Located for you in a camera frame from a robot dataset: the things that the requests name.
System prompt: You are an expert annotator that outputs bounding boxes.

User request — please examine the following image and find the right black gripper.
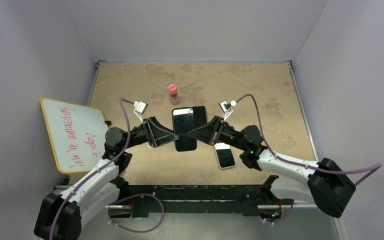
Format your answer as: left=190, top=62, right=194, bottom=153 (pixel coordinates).
left=187, top=115, right=247, bottom=151

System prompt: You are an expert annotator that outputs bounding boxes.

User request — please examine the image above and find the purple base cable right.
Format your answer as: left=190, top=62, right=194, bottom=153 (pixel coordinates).
left=261, top=201, right=295, bottom=227

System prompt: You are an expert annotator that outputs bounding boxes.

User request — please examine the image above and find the yellow framed whiteboard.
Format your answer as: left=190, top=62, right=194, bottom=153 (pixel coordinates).
left=40, top=97, right=109, bottom=174

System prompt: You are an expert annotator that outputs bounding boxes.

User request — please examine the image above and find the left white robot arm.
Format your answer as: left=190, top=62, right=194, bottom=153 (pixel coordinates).
left=33, top=117, right=179, bottom=240

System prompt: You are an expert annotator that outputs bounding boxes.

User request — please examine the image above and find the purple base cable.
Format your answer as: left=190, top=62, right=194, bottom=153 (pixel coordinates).
left=261, top=201, right=295, bottom=227
left=107, top=193, right=165, bottom=234

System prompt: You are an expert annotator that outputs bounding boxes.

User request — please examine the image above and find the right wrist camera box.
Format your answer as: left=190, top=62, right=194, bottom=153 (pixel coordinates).
left=218, top=100, right=237, bottom=121

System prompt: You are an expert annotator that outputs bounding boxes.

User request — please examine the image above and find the pink capped small bottle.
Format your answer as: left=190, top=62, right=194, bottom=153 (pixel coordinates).
left=168, top=83, right=179, bottom=105

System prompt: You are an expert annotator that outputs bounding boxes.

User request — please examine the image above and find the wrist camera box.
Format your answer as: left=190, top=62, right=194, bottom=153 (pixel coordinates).
left=218, top=100, right=237, bottom=121
left=133, top=101, right=149, bottom=123

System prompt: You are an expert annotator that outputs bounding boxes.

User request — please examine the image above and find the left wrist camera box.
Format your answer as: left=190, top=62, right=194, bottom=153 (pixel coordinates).
left=133, top=101, right=149, bottom=123

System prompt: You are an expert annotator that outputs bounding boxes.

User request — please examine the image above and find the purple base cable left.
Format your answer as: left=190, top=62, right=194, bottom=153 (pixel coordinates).
left=107, top=193, right=165, bottom=234

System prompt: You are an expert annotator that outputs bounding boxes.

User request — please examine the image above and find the black mounting rail base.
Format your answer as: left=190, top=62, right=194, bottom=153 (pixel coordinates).
left=115, top=184, right=291, bottom=221

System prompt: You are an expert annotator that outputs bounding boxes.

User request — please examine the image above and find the beige cased smartphone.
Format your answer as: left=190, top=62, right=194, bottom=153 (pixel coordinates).
left=214, top=142, right=236, bottom=170

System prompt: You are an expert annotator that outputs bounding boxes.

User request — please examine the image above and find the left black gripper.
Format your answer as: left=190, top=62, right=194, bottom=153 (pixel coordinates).
left=121, top=116, right=180, bottom=151

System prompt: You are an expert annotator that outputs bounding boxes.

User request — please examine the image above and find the black phone case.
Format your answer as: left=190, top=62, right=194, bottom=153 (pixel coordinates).
left=171, top=106, right=199, bottom=153

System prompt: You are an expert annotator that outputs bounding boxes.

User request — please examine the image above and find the purple edged smartphone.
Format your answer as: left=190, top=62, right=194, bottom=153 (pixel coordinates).
left=192, top=105, right=208, bottom=128

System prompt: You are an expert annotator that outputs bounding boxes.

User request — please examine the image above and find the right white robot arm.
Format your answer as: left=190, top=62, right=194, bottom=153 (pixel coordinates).
left=187, top=116, right=356, bottom=218

